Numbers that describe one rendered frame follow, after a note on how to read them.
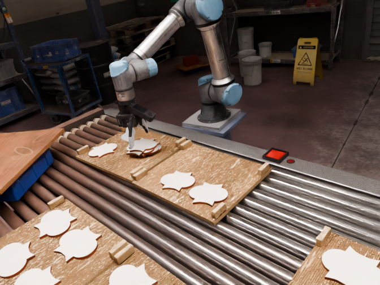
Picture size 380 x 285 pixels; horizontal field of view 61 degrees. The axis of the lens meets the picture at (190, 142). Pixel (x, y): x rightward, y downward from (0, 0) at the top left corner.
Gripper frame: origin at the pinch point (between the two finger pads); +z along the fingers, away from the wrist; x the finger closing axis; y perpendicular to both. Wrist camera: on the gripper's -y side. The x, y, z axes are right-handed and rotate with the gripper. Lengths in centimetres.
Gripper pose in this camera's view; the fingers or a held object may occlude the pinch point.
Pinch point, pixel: (141, 141)
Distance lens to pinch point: 145.0
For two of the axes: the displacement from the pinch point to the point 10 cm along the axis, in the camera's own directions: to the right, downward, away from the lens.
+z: 1.4, 8.7, 4.6
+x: -3.5, 4.8, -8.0
